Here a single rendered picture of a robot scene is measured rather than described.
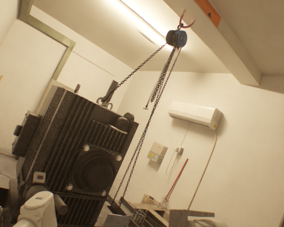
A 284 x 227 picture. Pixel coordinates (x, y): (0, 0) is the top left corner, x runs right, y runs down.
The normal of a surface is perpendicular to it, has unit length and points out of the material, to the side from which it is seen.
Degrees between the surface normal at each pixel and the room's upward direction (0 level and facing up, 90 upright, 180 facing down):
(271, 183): 90
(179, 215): 91
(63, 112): 90
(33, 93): 90
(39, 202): 27
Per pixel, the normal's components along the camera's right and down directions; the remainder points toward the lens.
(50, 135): 0.59, 0.12
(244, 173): -0.70, -0.40
